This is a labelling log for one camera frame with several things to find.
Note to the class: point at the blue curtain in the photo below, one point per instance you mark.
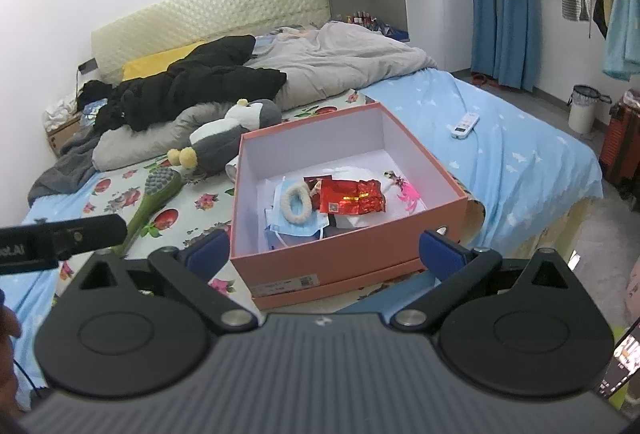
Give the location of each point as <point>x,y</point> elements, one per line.
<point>500,13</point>

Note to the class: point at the red slipper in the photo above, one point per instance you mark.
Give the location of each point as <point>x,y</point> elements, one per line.
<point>485,79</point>

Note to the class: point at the brown cardboard box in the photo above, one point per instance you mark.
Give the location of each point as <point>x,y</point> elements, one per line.
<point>60,133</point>

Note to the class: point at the pink feather toy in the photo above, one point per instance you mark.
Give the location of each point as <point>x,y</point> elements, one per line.
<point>410,199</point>

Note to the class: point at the red suitcase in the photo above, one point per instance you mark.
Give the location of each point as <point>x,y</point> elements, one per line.
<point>622,148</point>

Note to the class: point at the blue face mask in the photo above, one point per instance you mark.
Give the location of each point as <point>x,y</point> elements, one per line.
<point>300,231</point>

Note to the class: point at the pink cardboard box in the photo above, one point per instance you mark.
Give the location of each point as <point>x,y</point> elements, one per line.
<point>350,249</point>

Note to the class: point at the white cylindrical can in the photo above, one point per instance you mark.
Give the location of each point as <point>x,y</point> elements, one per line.
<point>232,169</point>

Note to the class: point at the white trash bin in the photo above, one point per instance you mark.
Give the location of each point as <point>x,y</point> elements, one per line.
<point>585,113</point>

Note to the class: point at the row of small bottles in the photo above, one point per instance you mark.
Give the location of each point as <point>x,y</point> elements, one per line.
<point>362,19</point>

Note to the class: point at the beige bed base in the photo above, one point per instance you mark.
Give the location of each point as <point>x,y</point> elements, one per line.
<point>550,234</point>

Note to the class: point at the green plush stick grey head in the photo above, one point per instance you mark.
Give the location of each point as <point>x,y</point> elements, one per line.
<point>150,209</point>

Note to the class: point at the small dark red charm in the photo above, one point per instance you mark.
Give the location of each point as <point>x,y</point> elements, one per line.
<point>312,191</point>

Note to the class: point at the black phone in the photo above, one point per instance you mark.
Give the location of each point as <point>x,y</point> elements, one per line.
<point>625,359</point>

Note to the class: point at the red foil packet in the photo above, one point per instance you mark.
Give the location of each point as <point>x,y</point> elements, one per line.
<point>350,199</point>

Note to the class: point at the dark grey blanket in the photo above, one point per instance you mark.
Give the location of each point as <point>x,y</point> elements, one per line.
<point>65,168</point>

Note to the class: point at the yellow pillow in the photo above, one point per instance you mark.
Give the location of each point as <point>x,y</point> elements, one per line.
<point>155,61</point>

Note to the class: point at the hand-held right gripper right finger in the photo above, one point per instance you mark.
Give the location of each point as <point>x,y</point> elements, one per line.
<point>440,251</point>

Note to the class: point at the grey penguin plush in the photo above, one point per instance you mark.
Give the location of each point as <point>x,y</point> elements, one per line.
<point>225,133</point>

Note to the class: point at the cream padded headboard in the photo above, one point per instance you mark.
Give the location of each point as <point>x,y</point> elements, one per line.
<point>200,8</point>

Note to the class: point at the fruit printed mat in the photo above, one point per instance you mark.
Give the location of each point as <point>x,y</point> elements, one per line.
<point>210,194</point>

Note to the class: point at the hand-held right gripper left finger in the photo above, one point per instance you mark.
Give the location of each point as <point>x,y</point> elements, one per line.
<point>207,251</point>

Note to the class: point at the grey quilt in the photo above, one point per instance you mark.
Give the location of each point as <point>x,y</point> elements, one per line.
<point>340,58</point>

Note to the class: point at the light blue bed sheet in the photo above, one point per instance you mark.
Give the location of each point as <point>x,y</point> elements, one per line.
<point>500,153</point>

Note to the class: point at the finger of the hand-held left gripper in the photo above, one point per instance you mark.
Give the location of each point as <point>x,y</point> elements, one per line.
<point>75,236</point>

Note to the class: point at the person's left hand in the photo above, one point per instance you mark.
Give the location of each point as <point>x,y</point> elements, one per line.
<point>9,324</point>

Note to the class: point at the white remote control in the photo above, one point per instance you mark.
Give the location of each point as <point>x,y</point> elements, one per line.
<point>465,126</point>

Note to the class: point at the black jacket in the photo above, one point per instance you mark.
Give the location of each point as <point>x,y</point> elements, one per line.
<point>200,83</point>

